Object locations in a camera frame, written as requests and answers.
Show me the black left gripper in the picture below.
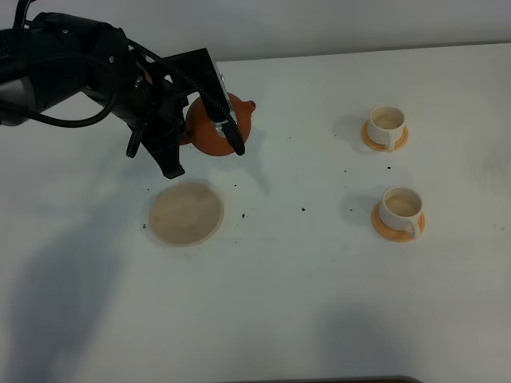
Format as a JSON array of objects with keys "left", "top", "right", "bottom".
[{"left": 115, "top": 59, "right": 188, "bottom": 178}]

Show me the brown clay teapot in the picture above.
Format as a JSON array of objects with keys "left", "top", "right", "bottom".
[{"left": 180, "top": 93, "right": 256, "bottom": 156}]

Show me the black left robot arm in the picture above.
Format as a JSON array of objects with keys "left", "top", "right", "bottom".
[{"left": 1, "top": 1, "right": 198, "bottom": 179}]

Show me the beige round teapot saucer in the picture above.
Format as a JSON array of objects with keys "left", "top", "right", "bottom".
[{"left": 149, "top": 182, "right": 224, "bottom": 247}]

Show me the far orange cup coaster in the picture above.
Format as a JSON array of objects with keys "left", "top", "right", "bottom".
[{"left": 361, "top": 121, "right": 409, "bottom": 152}]

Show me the orange cup coaster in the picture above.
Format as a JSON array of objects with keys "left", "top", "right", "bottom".
[
  {"left": 361, "top": 121, "right": 409, "bottom": 152},
  {"left": 371, "top": 202, "right": 426, "bottom": 243}
]

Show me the far white teacup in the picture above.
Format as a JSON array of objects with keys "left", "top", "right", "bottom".
[{"left": 367, "top": 106, "right": 406, "bottom": 152}]

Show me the white teacup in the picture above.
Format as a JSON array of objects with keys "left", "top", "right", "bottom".
[
  {"left": 367, "top": 106, "right": 406, "bottom": 152},
  {"left": 379, "top": 186, "right": 422, "bottom": 239}
]

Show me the near white teacup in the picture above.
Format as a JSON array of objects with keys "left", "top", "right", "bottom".
[{"left": 379, "top": 186, "right": 422, "bottom": 239}]

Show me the near orange cup coaster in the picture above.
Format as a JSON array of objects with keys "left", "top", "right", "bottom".
[{"left": 371, "top": 202, "right": 426, "bottom": 243}]

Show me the black braided cable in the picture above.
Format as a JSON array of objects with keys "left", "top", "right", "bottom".
[{"left": 0, "top": 0, "right": 246, "bottom": 160}]

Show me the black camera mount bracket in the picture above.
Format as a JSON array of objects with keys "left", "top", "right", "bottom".
[{"left": 164, "top": 48, "right": 231, "bottom": 124}]

